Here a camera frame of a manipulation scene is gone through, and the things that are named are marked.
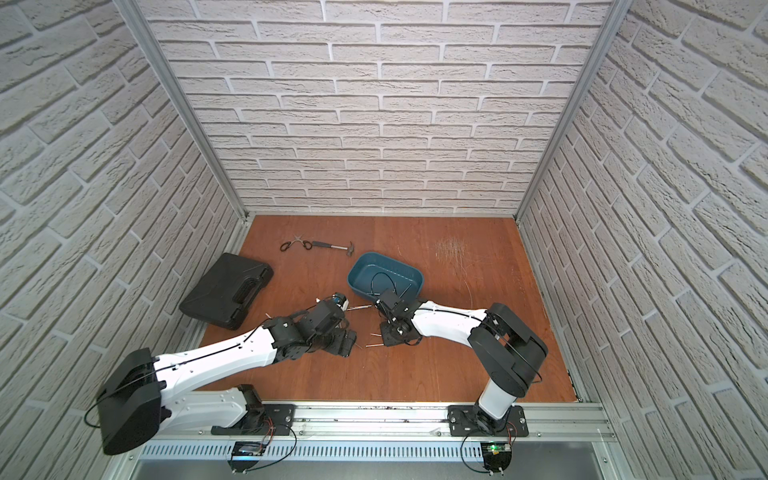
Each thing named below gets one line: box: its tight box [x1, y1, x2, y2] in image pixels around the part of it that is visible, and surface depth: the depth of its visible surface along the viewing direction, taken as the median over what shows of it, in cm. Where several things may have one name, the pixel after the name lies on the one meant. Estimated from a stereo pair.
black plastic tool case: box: [179, 253, 274, 330], surface depth 94 cm
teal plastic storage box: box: [348, 251, 424, 300], surface depth 102 cm
